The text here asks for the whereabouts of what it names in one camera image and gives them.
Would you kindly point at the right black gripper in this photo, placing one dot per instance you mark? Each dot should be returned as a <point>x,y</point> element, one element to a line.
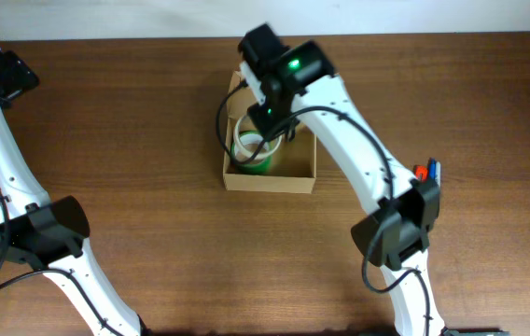
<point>258,111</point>

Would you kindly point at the white masking tape roll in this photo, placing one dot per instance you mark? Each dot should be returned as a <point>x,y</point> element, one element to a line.
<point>265,148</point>

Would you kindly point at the green tape roll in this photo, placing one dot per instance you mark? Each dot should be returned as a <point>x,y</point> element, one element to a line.
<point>250,140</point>

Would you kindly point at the brown cardboard box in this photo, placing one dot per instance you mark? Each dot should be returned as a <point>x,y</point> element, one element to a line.
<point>293,168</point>

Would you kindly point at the orange utility knife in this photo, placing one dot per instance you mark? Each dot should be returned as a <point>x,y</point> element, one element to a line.
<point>421,172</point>

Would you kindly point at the blue pen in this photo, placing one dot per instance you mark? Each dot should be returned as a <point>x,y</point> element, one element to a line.
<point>432,168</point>

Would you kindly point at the black marker pen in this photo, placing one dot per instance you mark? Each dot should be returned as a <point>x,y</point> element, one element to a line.
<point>438,172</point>

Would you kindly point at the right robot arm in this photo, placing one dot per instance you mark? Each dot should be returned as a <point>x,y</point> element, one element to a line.
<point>300,86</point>

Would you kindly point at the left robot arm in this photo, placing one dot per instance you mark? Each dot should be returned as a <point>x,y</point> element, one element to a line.
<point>39,236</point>

